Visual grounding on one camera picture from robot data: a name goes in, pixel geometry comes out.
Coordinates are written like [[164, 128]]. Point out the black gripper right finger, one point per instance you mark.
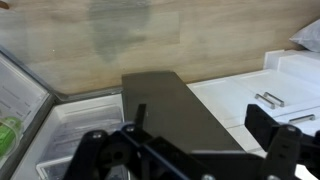
[[285, 145]]

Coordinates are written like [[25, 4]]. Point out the open right fridge door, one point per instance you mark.
[[24, 97]]

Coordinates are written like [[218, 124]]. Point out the green bottle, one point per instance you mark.
[[10, 134]]

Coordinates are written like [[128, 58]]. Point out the stainless steel side-by-side fridge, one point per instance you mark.
[[173, 112]]

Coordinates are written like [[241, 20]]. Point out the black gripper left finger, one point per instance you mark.
[[99, 152]]

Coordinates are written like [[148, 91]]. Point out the white upper kitchen cabinets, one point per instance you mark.
[[287, 88]]

